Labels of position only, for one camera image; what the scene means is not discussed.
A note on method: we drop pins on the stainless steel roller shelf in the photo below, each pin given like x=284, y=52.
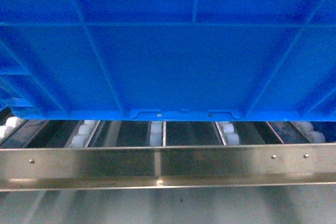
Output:
x=58, y=171

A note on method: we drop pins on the blue plastic crate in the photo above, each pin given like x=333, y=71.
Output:
x=169, y=60

